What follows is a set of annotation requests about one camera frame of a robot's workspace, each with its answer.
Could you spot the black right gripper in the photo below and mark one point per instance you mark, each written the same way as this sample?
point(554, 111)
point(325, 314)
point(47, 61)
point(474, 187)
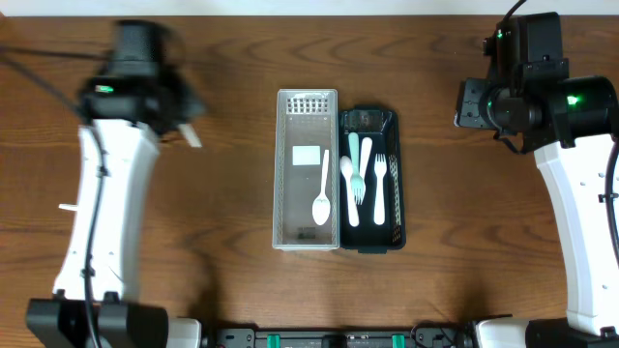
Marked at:
point(468, 112)

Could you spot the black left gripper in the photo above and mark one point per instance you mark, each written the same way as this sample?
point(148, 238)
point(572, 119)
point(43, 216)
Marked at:
point(195, 106)

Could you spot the white plastic spoon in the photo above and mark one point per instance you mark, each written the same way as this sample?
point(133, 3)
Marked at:
point(190, 135)
point(321, 205)
point(346, 169)
point(68, 207)

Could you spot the white plastic fork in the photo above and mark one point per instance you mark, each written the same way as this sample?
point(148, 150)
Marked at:
point(358, 185)
point(366, 145)
point(380, 169)

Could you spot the clear perforated plastic basket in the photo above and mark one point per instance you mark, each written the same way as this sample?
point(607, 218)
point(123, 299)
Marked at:
point(307, 124)

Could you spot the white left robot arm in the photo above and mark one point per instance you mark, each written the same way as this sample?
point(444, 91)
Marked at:
point(95, 297)

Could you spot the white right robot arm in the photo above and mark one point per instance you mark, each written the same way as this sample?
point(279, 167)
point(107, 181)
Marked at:
point(570, 125)

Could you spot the dark green plastic basket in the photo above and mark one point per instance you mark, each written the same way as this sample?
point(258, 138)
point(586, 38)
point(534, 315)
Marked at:
point(381, 126)

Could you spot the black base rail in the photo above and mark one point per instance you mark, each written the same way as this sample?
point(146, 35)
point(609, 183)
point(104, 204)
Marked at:
point(423, 335)

